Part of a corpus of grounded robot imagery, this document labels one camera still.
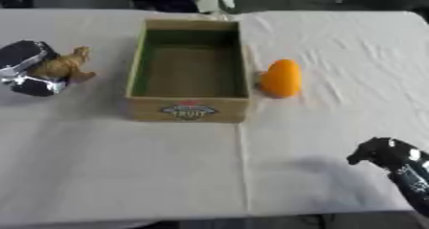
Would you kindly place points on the tan toy dinosaur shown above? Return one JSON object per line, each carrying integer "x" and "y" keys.
{"x": 62, "y": 66}

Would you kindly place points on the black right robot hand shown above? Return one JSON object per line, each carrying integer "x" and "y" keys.
{"x": 385, "y": 153}

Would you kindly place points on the tan cardboard box green inside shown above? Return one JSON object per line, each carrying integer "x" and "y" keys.
{"x": 189, "y": 108}

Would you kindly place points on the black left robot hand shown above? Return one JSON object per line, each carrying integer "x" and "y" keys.
{"x": 25, "y": 54}

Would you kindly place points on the orange toy mango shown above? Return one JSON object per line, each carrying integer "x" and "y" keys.
{"x": 281, "y": 78}

